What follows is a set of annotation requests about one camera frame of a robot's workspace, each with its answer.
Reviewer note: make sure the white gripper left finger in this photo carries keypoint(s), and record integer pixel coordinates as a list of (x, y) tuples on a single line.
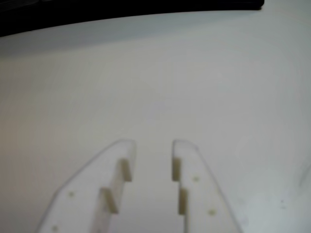
[(85, 194)]

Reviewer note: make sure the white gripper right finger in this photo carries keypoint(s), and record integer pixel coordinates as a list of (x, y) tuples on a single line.
[(201, 194)]

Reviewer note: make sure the black bar-shaped object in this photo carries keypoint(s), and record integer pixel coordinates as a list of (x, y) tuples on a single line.
[(73, 12)]

